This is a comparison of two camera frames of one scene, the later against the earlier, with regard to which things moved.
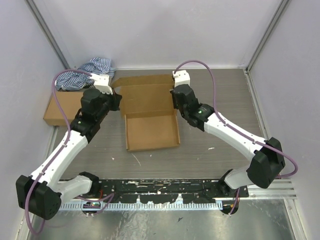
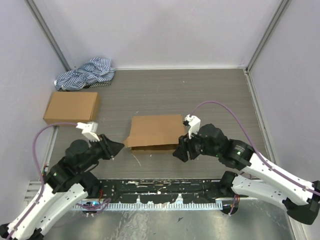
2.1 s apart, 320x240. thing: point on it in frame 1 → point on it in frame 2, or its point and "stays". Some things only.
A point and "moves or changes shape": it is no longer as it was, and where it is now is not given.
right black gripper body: x=175 y=105 → x=196 y=146
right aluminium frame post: x=279 y=13 stays
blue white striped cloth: x=79 y=79 stays
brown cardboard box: x=70 y=102 stays
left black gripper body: x=112 y=102 → x=102 y=149
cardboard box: x=151 y=119 moves or changes shape
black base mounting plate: x=165 y=191 stays
